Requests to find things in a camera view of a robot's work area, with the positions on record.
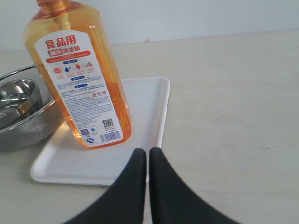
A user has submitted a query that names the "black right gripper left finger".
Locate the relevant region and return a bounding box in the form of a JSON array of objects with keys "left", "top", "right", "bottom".
[{"left": 66, "top": 148, "right": 146, "bottom": 224}]

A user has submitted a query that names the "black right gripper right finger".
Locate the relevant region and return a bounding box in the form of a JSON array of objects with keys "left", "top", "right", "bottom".
[{"left": 149, "top": 147, "right": 237, "bottom": 224}]

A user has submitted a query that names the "orange pump soap bottle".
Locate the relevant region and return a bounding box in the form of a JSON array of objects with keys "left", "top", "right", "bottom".
[{"left": 23, "top": 0, "right": 132, "bottom": 149}]

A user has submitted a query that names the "steel mesh colander bowl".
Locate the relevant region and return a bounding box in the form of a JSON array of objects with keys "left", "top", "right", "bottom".
[{"left": 0, "top": 65, "right": 64, "bottom": 151}]

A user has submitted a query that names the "small stainless steel bowl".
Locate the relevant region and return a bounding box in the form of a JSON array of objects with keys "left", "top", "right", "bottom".
[{"left": 0, "top": 79, "right": 43, "bottom": 126}]

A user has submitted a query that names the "white foam tray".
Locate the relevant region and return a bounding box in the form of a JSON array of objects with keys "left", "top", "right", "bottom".
[{"left": 30, "top": 77, "right": 171, "bottom": 186}]

